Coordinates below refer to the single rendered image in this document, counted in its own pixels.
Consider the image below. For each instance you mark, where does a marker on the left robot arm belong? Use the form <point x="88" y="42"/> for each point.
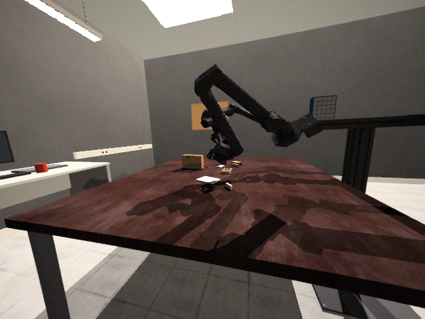
<point x="230" y="147"/>

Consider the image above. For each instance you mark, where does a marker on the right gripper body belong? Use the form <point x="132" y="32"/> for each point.
<point x="215" y="133"/>

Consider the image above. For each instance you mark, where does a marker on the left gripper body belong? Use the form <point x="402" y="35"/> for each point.
<point x="217" y="157"/>

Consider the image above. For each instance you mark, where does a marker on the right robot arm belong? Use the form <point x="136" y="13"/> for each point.
<point x="207" y="119"/>

